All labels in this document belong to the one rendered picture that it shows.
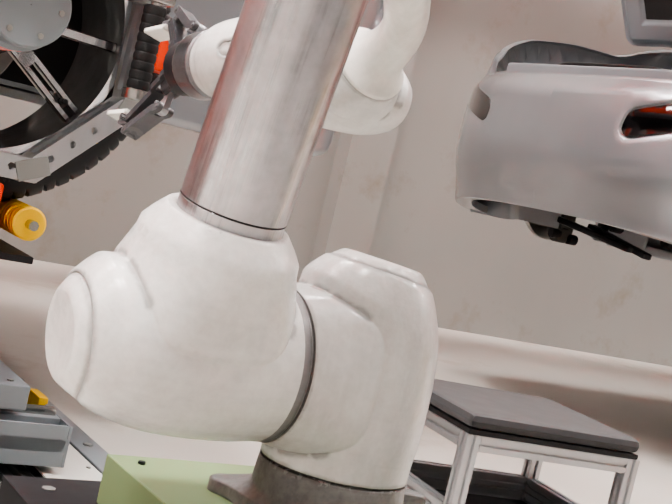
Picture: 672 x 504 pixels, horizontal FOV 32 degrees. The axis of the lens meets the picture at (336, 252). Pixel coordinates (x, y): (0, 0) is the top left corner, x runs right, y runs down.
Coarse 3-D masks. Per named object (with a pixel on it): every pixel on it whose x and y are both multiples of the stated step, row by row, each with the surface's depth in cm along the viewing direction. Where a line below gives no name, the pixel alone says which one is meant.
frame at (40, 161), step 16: (128, 32) 203; (128, 48) 203; (128, 64) 201; (112, 96) 204; (96, 112) 202; (64, 128) 200; (80, 128) 197; (96, 128) 199; (112, 128) 200; (48, 144) 196; (64, 144) 196; (80, 144) 197; (0, 160) 191; (16, 160) 192; (32, 160) 193; (48, 160) 199; (64, 160) 196; (0, 176) 191; (16, 176) 192; (32, 176) 193
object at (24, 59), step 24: (96, 0) 218; (120, 0) 207; (96, 24) 219; (120, 24) 208; (96, 48) 217; (120, 48) 207; (24, 72) 202; (48, 72) 203; (72, 72) 224; (96, 72) 213; (48, 96) 204; (72, 96) 216; (96, 96) 206; (24, 120) 222; (48, 120) 213; (72, 120) 205; (0, 144) 201; (24, 144) 201
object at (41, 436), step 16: (32, 400) 221; (0, 416) 205; (16, 416) 207; (32, 416) 208; (48, 416) 211; (0, 432) 200; (16, 432) 202; (32, 432) 203; (48, 432) 205; (64, 432) 206; (0, 448) 201; (16, 448) 202; (32, 448) 204; (48, 448) 205; (64, 448) 207; (16, 464) 206; (32, 464) 204; (48, 464) 206
